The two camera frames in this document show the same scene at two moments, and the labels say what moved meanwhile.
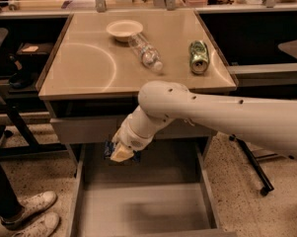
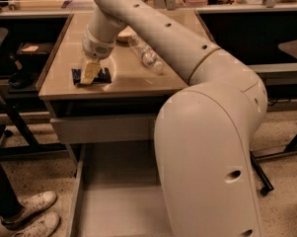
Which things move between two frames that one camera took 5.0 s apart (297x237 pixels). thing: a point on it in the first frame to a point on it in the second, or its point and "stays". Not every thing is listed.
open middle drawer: [167, 194] stays
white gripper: [130, 138] to [96, 48]
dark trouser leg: [3, 201] stays
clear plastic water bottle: [149, 55] stays
